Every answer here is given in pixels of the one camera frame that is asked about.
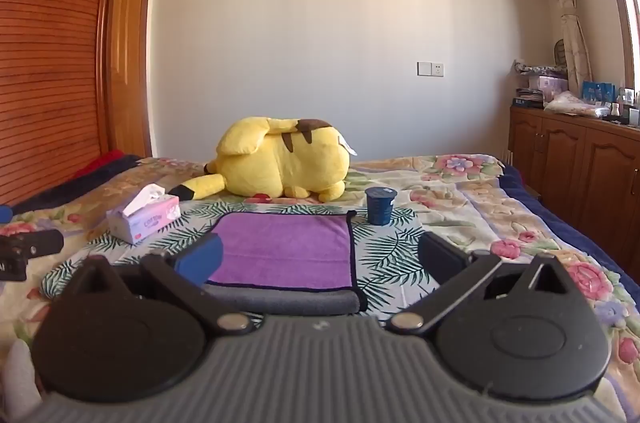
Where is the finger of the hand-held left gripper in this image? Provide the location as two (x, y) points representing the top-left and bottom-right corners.
(0, 229), (65, 260)

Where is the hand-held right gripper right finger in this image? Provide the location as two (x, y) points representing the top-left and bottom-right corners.
(390, 232), (581, 334)

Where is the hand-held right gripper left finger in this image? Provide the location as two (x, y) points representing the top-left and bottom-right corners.
(66, 234), (251, 336)

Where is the purple towel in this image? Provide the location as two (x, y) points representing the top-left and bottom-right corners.
(204, 210), (369, 317)

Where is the floral bed sheet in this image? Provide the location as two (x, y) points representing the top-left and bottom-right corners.
(0, 153), (640, 404)

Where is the pink tissue box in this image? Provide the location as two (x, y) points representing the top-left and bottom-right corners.
(106, 184), (181, 246)

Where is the blue cup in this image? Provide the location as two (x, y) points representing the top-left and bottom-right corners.
(364, 186), (397, 226)

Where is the red cloth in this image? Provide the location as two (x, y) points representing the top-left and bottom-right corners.
(74, 149), (127, 180)

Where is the yellow plush toy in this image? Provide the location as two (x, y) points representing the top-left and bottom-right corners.
(169, 116), (358, 204)

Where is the dark blue blanket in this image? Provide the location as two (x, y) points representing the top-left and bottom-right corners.
(500, 162), (640, 304)

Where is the wooden cabinet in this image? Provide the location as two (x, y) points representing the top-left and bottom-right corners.
(508, 104), (640, 265)

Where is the wooden louvered wardrobe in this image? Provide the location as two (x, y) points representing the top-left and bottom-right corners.
(0, 0), (135, 208)

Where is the stack of books and boxes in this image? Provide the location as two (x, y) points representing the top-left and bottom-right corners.
(512, 59), (571, 110)

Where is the pink floral cloth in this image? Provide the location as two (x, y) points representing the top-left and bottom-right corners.
(543, 90), (612, 118)

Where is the wooden door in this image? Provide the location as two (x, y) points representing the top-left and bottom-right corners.
(106, 0), (157, 160)

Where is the blue box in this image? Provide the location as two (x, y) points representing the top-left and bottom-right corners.
(581, 80), (617, 104)

